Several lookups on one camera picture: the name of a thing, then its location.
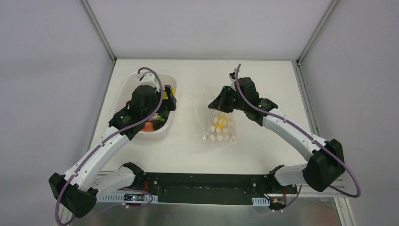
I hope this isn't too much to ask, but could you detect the toy peach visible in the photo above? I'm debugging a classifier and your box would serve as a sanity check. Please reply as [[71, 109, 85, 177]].
[[142, 121, 155, 132]]

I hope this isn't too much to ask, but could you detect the clear polka dot zip bag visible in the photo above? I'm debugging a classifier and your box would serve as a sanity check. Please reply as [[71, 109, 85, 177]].
[[194, 87, 237, 144]]

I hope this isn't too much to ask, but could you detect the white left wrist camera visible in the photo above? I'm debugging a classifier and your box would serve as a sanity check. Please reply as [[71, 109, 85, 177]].
[[136, 72, 160, 91]]

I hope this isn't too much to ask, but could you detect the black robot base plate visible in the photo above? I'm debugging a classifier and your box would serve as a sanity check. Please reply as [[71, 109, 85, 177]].
[[129, 172, 298, 205]]

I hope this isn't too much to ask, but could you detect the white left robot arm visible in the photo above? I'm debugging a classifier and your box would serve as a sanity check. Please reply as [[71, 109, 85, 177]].
[[48, 85, 176, 225]]

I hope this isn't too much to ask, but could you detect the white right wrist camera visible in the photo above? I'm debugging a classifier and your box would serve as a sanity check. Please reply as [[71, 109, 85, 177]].
[[229, 72, 236, 84]]

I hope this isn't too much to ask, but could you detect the yellow toy pepper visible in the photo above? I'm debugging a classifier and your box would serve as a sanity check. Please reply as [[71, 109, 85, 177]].
[[210, 114, 232, 133]]

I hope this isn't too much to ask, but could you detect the dark toy mangosteen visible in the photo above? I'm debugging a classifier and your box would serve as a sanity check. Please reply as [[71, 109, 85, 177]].
[[152, 118, 166, 130]]

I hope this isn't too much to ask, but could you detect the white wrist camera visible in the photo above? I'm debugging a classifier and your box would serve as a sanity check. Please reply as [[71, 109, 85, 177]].
[[229, 72, 236, 84], [136, 72, 160, 91]]

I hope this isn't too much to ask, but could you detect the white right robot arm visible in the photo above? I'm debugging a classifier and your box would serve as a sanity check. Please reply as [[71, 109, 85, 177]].
[[208, 77, 345, 193]]

